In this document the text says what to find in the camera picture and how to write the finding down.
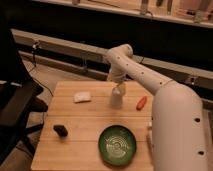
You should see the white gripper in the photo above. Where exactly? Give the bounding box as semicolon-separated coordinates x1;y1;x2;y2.
107;67;126;95

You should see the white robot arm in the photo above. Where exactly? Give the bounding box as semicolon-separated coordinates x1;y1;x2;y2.
106;44;208;171

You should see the green ceramic bowl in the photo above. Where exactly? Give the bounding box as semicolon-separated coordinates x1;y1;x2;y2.
98;125;137;166

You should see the black eraser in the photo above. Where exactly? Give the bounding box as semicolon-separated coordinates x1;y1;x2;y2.
53;125;68;137

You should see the orange carrot toy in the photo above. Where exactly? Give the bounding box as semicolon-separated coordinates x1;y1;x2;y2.
136;96;147;110

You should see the white crumpled cloth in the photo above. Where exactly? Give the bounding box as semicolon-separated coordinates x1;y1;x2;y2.
73;92;91;103

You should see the white plastic bottle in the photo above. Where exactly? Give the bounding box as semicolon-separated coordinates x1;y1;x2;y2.
147;122;153;150

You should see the black office chair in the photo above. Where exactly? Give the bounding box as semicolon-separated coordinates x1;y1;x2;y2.
0;7;48;165

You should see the black cable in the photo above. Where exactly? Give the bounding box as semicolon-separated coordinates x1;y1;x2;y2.
20;41;54;98

